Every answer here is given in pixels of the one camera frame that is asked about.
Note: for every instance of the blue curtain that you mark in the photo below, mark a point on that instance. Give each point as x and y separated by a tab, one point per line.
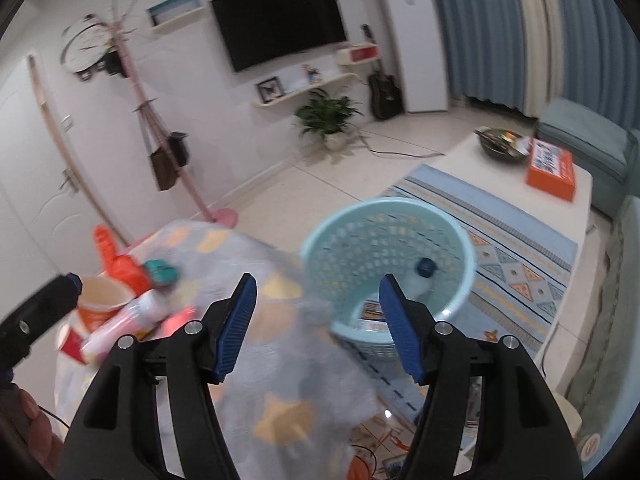
600	45
475	25

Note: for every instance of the white plastic bottle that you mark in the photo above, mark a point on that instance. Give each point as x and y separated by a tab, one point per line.
130	320

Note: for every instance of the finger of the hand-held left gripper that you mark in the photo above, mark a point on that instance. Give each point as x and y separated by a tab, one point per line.
40	312

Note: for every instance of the black picture frame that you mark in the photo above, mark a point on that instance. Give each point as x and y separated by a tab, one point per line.
270	90

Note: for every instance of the white bottle with blue cap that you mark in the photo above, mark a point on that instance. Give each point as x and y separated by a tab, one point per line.
424	275

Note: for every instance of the small colourful figurine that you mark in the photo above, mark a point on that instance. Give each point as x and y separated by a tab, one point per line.
312	74

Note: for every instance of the small black bag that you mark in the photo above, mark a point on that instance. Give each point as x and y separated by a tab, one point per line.
178	149

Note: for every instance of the person's left hand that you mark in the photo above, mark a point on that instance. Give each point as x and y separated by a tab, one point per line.
37	435

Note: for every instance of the short curved white shelf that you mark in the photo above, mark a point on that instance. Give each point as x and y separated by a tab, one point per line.
305	91

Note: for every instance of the white light switch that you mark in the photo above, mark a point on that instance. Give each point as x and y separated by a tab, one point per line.
67	122

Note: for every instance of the light blue plastic basket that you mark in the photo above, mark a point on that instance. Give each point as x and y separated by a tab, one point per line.
320	255

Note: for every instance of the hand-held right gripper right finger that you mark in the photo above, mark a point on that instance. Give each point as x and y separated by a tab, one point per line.
402	332

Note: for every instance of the white door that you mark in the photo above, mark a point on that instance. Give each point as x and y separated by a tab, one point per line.
35	170

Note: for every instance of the teal sofa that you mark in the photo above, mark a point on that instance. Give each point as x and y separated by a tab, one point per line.
580	145

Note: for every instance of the black acoustic guitar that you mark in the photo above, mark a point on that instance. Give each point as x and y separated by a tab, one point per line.
385	95

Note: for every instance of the black hat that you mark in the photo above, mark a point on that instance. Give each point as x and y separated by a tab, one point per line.
116	62

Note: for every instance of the small teal container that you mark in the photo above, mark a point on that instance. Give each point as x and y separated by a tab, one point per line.
162	272

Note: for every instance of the potted green plant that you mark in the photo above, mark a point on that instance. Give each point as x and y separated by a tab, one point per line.
327	112

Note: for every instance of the long blue box shelf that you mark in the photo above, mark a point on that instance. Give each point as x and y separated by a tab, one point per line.
175	10

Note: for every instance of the orange cardboard box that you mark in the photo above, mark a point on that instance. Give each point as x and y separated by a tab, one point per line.
550	170

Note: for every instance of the panda wall clock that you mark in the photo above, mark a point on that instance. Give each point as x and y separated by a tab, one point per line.
82	47

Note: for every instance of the printed floor mat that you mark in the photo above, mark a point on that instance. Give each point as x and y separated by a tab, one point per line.
385	435

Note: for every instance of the scale-patterned tablecloth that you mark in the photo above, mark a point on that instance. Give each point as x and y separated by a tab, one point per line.
280	360

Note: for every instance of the white standing air conditioner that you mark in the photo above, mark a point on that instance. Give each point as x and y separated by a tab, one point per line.
412	40

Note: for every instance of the dark bowl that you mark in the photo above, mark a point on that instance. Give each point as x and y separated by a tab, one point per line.
500	150

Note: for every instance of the pink coat rack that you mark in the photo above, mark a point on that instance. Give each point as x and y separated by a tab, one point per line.
145	105

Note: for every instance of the white and red box shelf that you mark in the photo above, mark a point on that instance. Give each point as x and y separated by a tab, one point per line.
356	54

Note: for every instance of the blue patterned cloth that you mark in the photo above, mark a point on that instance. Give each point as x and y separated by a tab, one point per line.
510	255

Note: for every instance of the black flat-screen television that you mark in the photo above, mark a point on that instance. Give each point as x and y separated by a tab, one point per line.
280	25

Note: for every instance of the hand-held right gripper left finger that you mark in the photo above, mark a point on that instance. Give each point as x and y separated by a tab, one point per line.
237	327

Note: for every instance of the cream curtain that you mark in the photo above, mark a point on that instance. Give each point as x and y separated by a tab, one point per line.
542	35

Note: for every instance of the brown tote bag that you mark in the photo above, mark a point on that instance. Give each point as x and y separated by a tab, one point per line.
162	170

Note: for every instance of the orange printed packet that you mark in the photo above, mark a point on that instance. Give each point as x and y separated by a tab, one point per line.
372	315

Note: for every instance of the orange and white paper cup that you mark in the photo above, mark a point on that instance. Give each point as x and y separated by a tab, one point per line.
95	305

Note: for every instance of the orange plastic bag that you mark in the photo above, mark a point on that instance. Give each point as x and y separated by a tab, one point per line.
117	262

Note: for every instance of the white coffee table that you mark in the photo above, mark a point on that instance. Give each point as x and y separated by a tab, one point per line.
470	157

